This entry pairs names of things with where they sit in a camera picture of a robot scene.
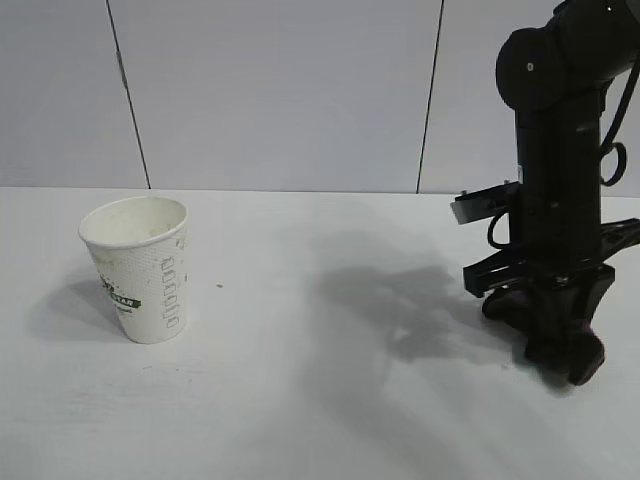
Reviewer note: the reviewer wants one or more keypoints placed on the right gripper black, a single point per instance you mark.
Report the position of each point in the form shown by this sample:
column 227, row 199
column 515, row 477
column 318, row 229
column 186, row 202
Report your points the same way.
column 555, row 265

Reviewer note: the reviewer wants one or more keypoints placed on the white paper cup green logo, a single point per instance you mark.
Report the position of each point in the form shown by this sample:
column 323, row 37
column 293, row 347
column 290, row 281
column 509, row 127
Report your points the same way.
column 140, row 280

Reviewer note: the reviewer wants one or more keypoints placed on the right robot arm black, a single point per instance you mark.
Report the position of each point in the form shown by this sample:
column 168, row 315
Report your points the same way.
column 555, row 125

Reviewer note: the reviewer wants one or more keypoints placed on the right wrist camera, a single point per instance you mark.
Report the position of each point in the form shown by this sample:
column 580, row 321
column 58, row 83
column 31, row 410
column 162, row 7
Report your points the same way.
column 480, row 205

